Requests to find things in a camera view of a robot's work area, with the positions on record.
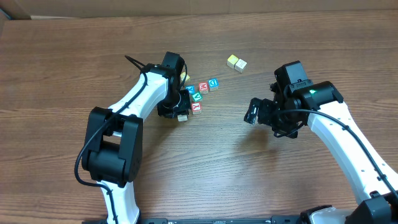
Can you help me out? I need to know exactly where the plain cream wooden block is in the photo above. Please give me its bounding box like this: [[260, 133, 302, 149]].
[[177, 114, 188, 122]]

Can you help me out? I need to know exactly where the red Y wooden block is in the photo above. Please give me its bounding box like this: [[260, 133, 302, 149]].
[[191, 101, 202, 114]]

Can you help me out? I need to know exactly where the blue D wooden block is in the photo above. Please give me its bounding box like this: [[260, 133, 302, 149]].
[[208, 78, 219, 91]]

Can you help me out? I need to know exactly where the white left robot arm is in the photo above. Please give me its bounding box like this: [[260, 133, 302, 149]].
[[74, 61, 190, 223]]

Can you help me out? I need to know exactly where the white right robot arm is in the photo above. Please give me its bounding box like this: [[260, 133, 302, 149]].
[[244, 80, 397, 223]]

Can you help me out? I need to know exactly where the blue X wooden block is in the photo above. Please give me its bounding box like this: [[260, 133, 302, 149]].
[[185, 85, 196, 95]]

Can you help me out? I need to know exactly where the green V wooden block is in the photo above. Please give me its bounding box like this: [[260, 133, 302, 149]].
[[192, 92, 203, 102]]

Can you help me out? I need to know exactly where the red M wooden block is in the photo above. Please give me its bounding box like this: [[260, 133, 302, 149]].
[[198, 82, 209, 95]]

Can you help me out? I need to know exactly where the yellow top wooden block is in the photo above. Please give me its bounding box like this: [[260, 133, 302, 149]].
[[226, 54, 239, 69]]

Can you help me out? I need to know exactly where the yellow ring wooden block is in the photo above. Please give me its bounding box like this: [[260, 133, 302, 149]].
[[234, 58, 247, 73]]

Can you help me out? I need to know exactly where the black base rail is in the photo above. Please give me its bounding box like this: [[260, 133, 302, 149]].
[[82, 215, 302, 224]]

